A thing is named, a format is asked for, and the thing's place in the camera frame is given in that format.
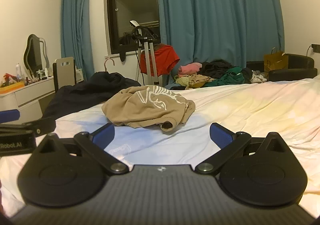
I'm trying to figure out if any pink clothes hanger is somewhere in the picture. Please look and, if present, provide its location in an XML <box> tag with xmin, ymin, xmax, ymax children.
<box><xmin>104</xmin><ymin>57</ymin><xmax>115</xmax><ymax>73</ymax></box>

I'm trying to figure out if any wavy framed mirror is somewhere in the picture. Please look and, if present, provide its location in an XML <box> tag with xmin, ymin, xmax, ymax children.
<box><xmin>23</xmin><ymin>34</ymin><xmax>50</xmax><ymax>78</ymax></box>

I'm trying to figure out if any pink garment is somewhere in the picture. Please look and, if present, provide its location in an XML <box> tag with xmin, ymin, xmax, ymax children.
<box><xmin>178</xmin><ymin>63</ymin><xmax>202</xmax><ymax>75</ymax></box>

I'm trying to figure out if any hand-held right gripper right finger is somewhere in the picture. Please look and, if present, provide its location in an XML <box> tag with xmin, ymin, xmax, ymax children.
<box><xmin>195</xmin><ymin>122</ymin><xmax>288</xmax><ymax>175</ymax></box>

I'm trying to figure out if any beige chair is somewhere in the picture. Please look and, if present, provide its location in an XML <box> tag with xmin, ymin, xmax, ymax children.
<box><xmin>52</xmin><ymin>56</ymin><xmax>77</xmax><ymax>90</ymax></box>

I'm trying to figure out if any wide blue curtain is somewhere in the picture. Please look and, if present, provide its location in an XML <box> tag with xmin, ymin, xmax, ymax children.
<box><xmin>154</xmin><ymin>0</ymin><xmax>285</xmax><ymax>88</ymax></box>

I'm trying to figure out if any black sofa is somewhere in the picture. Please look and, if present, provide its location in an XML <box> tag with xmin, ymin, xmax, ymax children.
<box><xmin>246</xmin><ymin>53</ymin><xmax>318</xmax><ymax>82</ymax></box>

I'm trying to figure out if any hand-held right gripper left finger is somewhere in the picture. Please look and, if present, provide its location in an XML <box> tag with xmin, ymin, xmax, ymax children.
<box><xmin>37</xmin><ymin>123</ymin><xmax>130</xmax><ymax>175</ymax></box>

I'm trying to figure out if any garment steamer stand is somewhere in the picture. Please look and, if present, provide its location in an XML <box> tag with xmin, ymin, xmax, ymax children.
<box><xmin>130</xmin><ymin>20</ymin><xmax>163</xmax><ymax>85</ymax></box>

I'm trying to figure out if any narrow blue curtain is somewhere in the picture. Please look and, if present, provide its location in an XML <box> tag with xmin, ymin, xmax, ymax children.
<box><xmin>61</xmin><ymin>0</ymin><xmax>95</xmax><ymax>83</ymax></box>

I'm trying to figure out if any red garment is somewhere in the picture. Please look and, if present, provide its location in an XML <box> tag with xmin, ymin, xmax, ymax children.
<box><xmin>140</xmin><ymin>43</ymin><xmax>180</xmax><ymax>75</ymax></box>

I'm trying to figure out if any yellow-green garment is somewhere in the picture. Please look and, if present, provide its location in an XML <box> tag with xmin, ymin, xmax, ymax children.
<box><xmin>174</xmin><ymin>75</ymin><xmax>190</xmax><ymax>86</ymax></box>

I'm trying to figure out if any dark framed window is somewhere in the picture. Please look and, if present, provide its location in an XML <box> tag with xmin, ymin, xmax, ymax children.
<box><xmin>106</xmin><ymin>0</ymin><xmax>160</xmax><ymax>55</ymax></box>

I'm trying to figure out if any dark navy garment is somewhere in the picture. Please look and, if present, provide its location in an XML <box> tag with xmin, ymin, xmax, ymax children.
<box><xmin>42</xmin><ymin>71</ymin><xmax>142</xmax><ymax>122</ymax></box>

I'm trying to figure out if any white patterned garment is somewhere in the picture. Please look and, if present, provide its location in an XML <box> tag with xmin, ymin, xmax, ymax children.
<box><xmin>251</xmin><ymin>70</ymin><xmax>268</xmax><ymax>83</ymax></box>

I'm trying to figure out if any khaki garment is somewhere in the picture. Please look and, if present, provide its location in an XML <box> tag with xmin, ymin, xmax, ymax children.
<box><xmin>186</xmin><ymin>73</ymin><xmax>215</xmax><ymax>89</ymax></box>

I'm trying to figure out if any yellow paper bag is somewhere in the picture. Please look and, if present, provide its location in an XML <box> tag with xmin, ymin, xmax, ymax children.
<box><xmin>264</xmin><ymin>47</ymin><xmax>289</xmax><ymax>71</ymax></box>

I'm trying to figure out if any pastel bed sheet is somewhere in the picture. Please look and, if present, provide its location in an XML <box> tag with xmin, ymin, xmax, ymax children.
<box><xmin>0</xmin><ymin>75</ymin><xmax>320</xmax><ymax>215</ymax></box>

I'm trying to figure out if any white dresser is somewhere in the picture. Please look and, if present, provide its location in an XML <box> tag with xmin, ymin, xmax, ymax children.
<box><xmin>0</xmin><ymin>75</ymin><xmax>57</xmax><ymax>125</ymax></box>

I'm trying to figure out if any group of small cosmetic bottles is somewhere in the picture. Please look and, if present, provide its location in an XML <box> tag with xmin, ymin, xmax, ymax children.
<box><xmin>25</xmin><ymin>67</ymin><xmax>53</xmax><ymax>83</ymax></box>

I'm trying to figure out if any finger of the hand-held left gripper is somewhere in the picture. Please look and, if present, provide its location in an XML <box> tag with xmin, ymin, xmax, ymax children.
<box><xmin>0</xmin><ymin>119</ymin><xmax>56</xmax><ymax>138</ymax></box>
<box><xmin>0</xmin><ymin>109</ymin><xmax>21</xmax><ymax>123</ymax></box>

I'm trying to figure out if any yellow storage box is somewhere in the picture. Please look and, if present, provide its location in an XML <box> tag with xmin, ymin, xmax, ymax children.
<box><xmin>0</xmin><ymin>82</ymin><xmax>25</xmax><ymax>90</ymax></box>

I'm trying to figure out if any tan printed t-shirt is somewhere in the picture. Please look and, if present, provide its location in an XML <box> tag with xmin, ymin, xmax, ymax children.
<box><xmin>102</xmin><ymin>85</ymin><xmax>196</xmax><ymax>133</ymax></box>

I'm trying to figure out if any black garment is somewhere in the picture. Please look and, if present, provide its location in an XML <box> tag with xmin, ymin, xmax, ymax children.
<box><xmin>200</xmin><ymin>59</ymin><xmax>242</xmax><ymax>78</ymax></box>

